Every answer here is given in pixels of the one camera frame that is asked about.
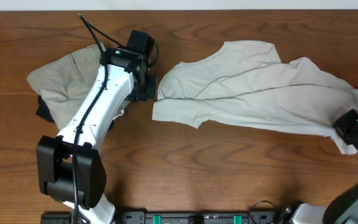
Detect light grey t-shirt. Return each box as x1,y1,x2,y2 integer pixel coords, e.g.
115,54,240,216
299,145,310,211
152,40,358,154

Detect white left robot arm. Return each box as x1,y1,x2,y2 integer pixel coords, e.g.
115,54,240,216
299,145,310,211
36,46,155,223

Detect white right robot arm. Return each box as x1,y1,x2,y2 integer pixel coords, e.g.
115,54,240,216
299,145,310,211
277,110,358,224

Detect folded khaki shorts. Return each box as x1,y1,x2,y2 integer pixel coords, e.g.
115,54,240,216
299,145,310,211
27,44,100,129

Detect black garment under shorts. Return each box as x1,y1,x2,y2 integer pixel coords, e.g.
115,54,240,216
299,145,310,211
35,95,55,123

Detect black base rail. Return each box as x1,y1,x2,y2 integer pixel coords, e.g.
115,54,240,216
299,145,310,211
40,200,291,224

